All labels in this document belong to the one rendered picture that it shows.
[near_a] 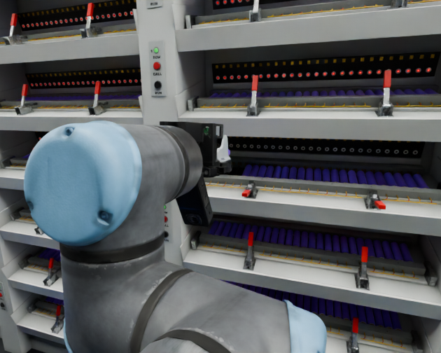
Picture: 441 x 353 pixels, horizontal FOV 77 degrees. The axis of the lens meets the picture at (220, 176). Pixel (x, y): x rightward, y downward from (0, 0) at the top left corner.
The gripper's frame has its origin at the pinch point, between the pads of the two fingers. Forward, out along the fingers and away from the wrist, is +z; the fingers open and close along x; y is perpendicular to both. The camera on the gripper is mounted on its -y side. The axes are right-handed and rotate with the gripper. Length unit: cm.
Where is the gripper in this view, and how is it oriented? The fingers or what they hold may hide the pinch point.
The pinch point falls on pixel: (218, 162)
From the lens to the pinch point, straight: 54.9
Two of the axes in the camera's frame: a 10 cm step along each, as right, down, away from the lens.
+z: 2.9, -1.5, 9.4
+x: -9.6, -0.7, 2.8
